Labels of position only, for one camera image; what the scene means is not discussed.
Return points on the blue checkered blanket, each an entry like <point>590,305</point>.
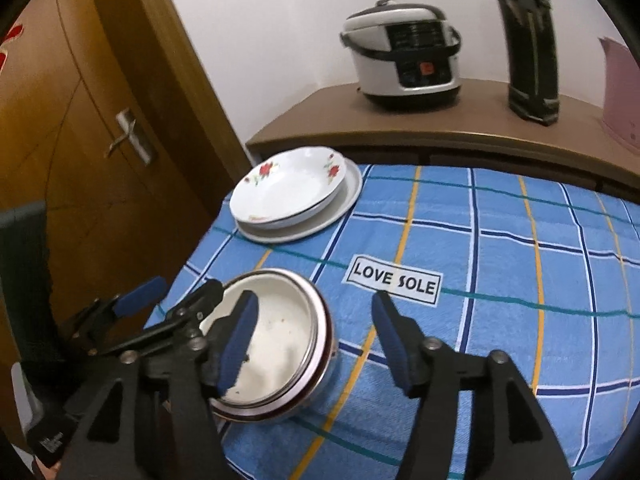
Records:
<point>500,285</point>

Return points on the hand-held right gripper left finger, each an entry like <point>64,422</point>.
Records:
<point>237,345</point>

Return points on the pink electric kettle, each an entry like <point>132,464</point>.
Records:
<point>622,95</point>

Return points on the dark red rimmed bowl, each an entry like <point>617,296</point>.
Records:
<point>330,355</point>

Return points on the white floral plate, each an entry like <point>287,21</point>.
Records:
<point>285,185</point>

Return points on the black thermos flask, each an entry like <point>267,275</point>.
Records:
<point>530,60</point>

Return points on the white bowl metal rim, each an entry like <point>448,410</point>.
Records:
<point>280,330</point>

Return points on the red door decoration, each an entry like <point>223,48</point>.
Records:
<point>12,35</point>

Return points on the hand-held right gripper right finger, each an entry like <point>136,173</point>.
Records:
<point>389,337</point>

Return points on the silver black rice cooker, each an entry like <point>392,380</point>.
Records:
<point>400,60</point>

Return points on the brown wooden door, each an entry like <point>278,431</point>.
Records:
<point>100,85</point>

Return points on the patterned rim plate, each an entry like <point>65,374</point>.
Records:
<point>260,221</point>

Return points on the brown wooden cabinet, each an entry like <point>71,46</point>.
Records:
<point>325,110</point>

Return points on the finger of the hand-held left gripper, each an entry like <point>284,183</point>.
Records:
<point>200,301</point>
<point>142,295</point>

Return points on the stack of plates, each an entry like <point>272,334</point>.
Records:
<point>345,202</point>

